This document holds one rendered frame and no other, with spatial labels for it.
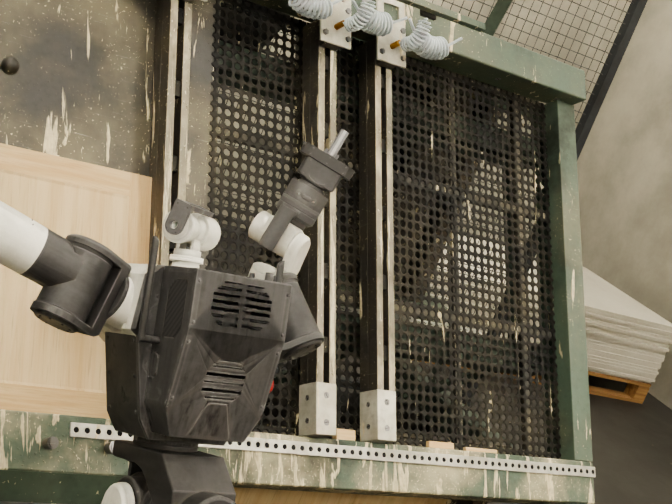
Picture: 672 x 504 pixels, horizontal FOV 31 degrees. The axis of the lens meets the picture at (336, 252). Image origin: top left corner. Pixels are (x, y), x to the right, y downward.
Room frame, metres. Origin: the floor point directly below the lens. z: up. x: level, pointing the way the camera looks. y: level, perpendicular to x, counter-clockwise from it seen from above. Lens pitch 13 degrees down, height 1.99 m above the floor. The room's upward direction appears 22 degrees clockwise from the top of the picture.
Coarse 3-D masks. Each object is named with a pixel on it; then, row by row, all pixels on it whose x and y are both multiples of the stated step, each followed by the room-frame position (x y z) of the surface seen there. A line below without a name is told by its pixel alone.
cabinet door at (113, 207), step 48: (0, 144) 2.51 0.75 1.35; (0, 192) 2.47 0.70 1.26; (48, 192) 2.55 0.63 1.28; (96, 192) 2.63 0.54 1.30; (144, 192) 2.71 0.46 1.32; (96, 240) 2.59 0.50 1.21; (144, 240) 2.66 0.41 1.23; (0, 288) 2.39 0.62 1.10; (0, 336) 2.35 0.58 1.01; (48, 336) 2.42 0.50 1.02; (96, 336) 2.50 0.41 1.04; (0, 384) 2.31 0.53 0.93; (48, 384) 2.38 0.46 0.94; (96, 384) 2.45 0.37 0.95
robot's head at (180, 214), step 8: (176, 200) 2.15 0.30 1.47; (176, 208) 2.14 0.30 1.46; (184, 208) 2.14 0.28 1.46; (192, 208) 2.14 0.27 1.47; (200, 208) 2.17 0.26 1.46; (168, 216) 2.14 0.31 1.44; (176, 216) 2.14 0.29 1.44; (184, 216) 2.13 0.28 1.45; (168, 224) 2.14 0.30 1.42; (176, 224) 2.15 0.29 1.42; (184, 224) 2.13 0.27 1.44; (192, 224) 2.14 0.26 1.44; (168, 232) 2.13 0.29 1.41; (176, 232) 2.13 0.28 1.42; (184, 232) 2.13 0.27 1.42; (176, 240) 2.14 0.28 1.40; (184, 240) 2.13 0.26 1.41
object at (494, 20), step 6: (498, 0) 4.18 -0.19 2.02; (504, 0) 4.17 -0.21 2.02; (510, 0) 4.17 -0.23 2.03; (498, 6) 4.18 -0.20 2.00; (504, 6) 4.18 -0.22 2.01; (492, 12) 4.18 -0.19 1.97; (498, 12) 4.18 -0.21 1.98; (504, 12) 4.18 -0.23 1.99; (492, 18) 4.18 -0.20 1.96; (498, 18) 4.18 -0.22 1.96; (486, 24) 4.19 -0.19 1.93; (492, 24) 4.19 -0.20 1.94; (498, 24) 4.18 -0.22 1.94; (486, 30) 4.19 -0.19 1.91; (492, 30) 4.19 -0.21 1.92
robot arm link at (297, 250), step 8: (296, 240) 2.44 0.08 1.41; (304, 240) 2.44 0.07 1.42; (288, 248) 2.43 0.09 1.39; (296, 248) 2.43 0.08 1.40; (304, 248) 2.46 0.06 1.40; (288, 256) 2.43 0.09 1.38; (296, 256) 2.43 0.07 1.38; (304, 256) 2.48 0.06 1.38; (256, 264) 2.49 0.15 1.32; (264, 264) 2.51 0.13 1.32; (288, 264) 2.43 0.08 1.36; (296, 264) 2.46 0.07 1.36; (256, 272) 2.46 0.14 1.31; (264, 272) 2.47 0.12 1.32; (272, 272) 2.44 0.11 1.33; (296, 272) 2.48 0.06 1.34
